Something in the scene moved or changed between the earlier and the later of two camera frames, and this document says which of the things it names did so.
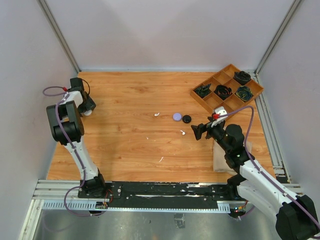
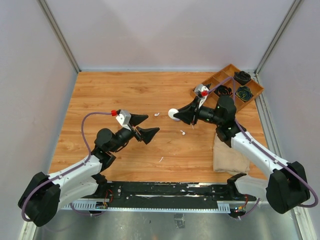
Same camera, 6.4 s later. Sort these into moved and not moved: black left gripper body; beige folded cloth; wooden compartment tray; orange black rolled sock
Moved: black left gripper body
Not moved: orange black rolled sock; wooden compartment tray; beige folded cloth
